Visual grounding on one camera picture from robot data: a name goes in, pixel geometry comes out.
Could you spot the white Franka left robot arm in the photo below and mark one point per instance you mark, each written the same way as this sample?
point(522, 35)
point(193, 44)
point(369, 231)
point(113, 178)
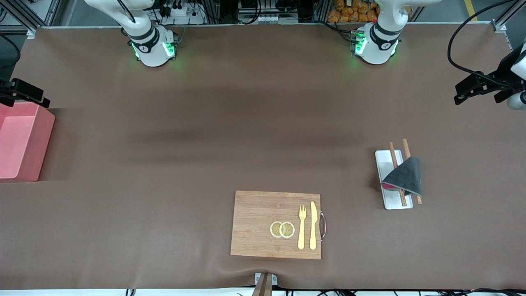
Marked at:
point(378, 45)

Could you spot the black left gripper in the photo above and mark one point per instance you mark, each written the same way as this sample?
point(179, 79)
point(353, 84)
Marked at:
point(495, 78)

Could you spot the yellow lemon slice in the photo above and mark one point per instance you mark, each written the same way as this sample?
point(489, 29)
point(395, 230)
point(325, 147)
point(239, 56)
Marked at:
point(287, 230)
point(274, 229)

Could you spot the white power strip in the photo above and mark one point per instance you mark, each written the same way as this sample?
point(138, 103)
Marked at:
point(185, 18)
point(265, 19)

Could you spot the pink plastic bin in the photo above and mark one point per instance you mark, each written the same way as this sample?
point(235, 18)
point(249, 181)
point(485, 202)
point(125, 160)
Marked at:
point(24, 139)

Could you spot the yellow plastic fork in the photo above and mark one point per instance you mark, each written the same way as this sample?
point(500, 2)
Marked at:
point(301, 234)

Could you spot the orange snack packs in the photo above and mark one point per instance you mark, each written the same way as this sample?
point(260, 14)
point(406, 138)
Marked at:
point(349, 14)

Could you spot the white rectangular tray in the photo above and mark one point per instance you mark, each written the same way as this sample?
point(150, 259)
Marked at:
point(385, 164)

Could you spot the aluminium frame strut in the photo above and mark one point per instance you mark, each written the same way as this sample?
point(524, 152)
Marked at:
point(31, 33)
point(499, 26)

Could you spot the yellow plastic knife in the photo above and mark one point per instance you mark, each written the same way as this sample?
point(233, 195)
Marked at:
point(313, 226)

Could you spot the bamboo cutting board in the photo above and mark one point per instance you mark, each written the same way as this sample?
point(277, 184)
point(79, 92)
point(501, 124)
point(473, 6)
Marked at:
point(254, 222)

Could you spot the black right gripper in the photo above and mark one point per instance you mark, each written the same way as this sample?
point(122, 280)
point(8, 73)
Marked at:
point(16, 91)

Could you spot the grey and pink cloth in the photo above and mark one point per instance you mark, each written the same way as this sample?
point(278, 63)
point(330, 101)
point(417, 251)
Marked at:
point(407, 176)

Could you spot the brown wooden chopstick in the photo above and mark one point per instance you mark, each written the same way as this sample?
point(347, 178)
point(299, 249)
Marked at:
point(406, 148)
point(392, 152)

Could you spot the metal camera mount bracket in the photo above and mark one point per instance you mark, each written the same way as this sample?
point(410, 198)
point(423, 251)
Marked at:
point(263, 287)

